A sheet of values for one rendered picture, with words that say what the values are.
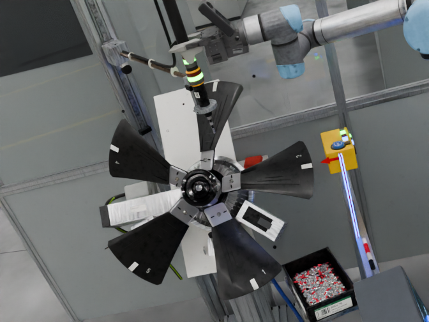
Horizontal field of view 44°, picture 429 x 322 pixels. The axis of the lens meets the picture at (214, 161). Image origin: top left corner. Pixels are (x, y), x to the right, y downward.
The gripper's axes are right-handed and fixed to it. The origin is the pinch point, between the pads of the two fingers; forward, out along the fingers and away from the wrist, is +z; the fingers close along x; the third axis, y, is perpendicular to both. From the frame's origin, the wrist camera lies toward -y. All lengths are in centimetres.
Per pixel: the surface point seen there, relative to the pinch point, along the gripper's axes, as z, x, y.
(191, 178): 8.4, -2.6, 41.6
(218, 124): -3.4, 8.5, 31.1
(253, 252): -5, -13, 67
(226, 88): -8.4, 15.5, 22.9
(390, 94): -67, 70, 67
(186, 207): 13, -4, 51
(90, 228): 88, 70, 101
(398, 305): -39, -67, 41
